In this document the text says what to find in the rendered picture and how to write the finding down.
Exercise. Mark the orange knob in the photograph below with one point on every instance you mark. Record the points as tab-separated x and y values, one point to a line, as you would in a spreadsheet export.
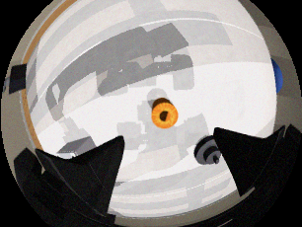
163	113

